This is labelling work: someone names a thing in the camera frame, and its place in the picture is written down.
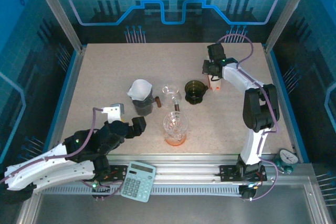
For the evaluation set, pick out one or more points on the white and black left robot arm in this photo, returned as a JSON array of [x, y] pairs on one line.
[[47, 169]]

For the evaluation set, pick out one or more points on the aluminium side rail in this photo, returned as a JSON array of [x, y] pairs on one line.
[[68, 98], [273, 69]]

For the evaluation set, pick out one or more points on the orange white filter box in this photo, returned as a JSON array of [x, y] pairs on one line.
[[215, 85]]

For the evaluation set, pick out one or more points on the mint green calculator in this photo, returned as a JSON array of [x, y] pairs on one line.
[[138, 182]]

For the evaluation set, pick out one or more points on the aluminium corner post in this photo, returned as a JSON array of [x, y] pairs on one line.
[[57, 11], [288, 11]]

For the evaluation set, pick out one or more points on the clear glass dripper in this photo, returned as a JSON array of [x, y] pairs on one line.
[[175, 123]]

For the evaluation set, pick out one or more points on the aluminium front rail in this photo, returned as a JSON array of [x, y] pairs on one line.
[[183, 171]]

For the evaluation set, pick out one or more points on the dark green dripper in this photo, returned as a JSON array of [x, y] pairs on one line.
[[193, 89]]

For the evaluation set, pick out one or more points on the white paper coffee filter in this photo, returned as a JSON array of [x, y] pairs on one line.
[[139, 90]]

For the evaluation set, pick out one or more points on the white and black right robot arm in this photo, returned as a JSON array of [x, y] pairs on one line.
[[258, 106]]

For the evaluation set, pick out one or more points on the orange glass server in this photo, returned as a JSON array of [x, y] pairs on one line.
[[175, 142]]

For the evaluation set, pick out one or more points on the teal alarm clock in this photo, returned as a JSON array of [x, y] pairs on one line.
[[287, 158]]

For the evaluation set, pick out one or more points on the black controller board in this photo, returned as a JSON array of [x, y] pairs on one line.
[[248, 192], [101, 191]]

